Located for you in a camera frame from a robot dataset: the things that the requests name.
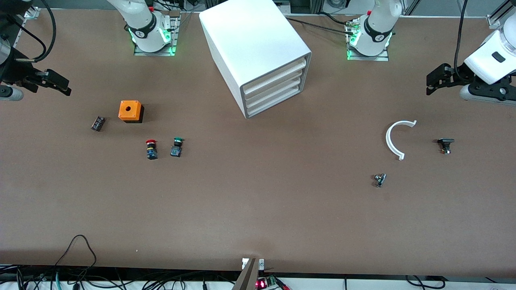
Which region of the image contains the white curved plastic arc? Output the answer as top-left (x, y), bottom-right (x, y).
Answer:
top-left (385, 120), bottom-right (417, 161)

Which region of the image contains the orange box with hole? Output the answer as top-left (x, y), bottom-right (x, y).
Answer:
top-left (118, 100), bottom-right (144, 124)

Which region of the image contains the circuit board with red light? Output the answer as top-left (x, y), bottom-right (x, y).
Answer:
top-left (256, 276), bottom-right (279, 290)

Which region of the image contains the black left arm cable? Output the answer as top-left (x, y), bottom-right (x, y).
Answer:
top-left (454, 0), bottom-right (469, 83)

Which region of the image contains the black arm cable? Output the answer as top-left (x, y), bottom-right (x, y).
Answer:
top-left (0, 0), bottom-right (57, 63)
top-left (454, 0), bottom-right (469, 83)

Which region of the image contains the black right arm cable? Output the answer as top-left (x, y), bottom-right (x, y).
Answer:
top-left (0, 0), bottom-right (57, 63)

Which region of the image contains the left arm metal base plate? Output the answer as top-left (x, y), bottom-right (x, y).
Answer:
top-left (346, 18), bottom-right (390, 62)

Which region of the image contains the black selector switch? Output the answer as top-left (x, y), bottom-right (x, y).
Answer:
top-left (437, 138), bottom-right (455, 155)

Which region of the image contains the aluminium frame profile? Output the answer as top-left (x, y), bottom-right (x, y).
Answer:
top-left (487, 0), bottom-right (516, 29)
top-left (14, 6), bottom-right (41, 49)

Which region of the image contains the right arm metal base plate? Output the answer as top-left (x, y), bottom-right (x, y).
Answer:
top-left (133, 11), bottom-right (180, 56)

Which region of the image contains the black cable on table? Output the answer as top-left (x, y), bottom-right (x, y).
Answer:
top-left (284, 15), bottom-right (356, 33)

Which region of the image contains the green push button switch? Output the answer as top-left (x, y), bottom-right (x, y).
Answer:
top-left (170, 137), bottom-right (185, 158)

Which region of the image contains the black looped cable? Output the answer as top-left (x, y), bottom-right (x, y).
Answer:
top-left (54, 234), bottom-right (98, 278)

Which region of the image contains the black curled cable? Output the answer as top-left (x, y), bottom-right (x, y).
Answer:
top-left (405, 275), bottom-right (445, 290)

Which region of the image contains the black cable bundle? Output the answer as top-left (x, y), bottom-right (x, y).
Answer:
top-left (0, 264), bottom-right (242, 290)

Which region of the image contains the grey camera post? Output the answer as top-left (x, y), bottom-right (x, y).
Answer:
top-left (231, 258), bottom-right (259, 290)

